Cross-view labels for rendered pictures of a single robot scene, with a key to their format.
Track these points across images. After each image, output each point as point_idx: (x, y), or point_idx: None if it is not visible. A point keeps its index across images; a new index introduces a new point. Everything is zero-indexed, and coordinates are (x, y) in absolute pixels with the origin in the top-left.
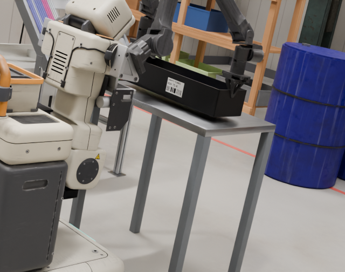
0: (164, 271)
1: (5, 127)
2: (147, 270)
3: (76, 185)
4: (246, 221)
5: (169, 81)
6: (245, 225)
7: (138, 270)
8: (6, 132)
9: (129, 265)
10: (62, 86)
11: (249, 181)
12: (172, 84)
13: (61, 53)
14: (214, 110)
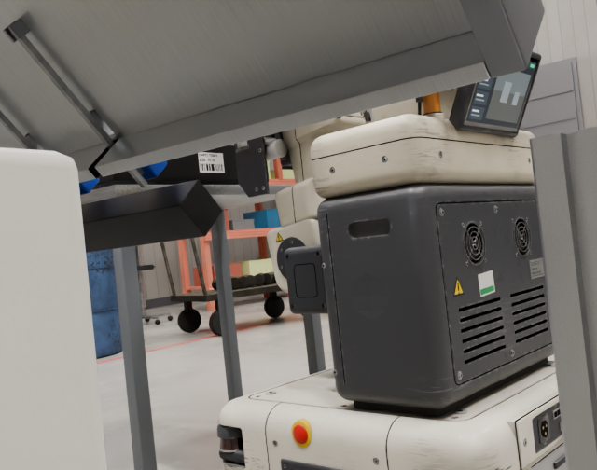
0: (208, 449)
1: (527, 132)
2: (214, 456)
3: None
4: (234, 322)
5: (201, 157)
6: (234, 328)
7: (218, 460)
8: (534, 137)
9: (204, 466)
10: (370, 118)
11: (223, 274)
12: (207, 159)
13: None
14: (268, 172)
